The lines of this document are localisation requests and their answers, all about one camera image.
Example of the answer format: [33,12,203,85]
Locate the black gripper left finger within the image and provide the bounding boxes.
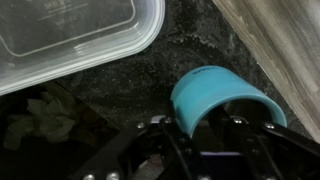
[71,115,202,180]

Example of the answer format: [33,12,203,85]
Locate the clear rectangular plastic container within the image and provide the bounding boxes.
[0,0,166,97]

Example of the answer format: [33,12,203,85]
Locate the blue mug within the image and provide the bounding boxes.
[169,65,288,138]

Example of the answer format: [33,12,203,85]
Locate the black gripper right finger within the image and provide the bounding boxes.
[209,106,320,180]

